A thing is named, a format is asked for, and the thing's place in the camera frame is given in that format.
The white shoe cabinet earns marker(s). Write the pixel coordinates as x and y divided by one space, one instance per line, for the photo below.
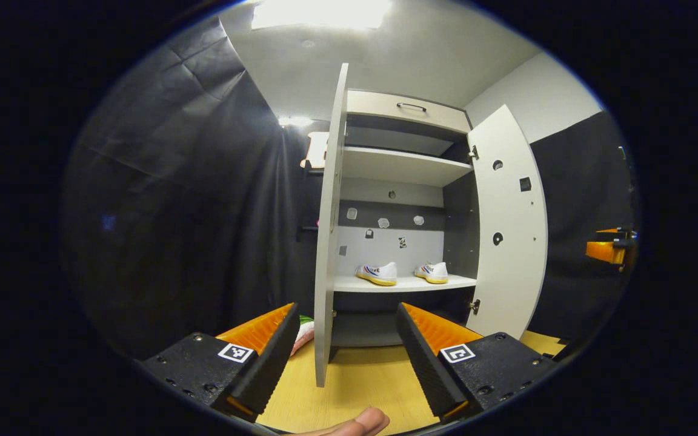
397 166

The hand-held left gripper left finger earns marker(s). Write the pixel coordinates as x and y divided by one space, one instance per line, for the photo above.
273 360

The pink green plush toy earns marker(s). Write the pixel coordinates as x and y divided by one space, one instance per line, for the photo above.
305 333

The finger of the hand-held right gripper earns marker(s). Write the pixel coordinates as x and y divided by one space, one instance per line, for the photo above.
603 251
618 231

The white cabinet drawer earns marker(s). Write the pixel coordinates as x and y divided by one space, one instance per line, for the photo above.
373 112

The ceiling light panel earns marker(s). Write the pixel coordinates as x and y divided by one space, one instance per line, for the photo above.
325 12

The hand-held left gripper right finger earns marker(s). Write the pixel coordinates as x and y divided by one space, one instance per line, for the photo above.
425 363

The white shoe cabinet door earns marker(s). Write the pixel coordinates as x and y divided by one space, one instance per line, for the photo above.
328 272
509 284

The white canvas shoe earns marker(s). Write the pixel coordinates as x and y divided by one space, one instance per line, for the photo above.
379 272
434 272

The black backdrop cloth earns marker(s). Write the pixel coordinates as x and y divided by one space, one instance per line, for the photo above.
173 212
567 212

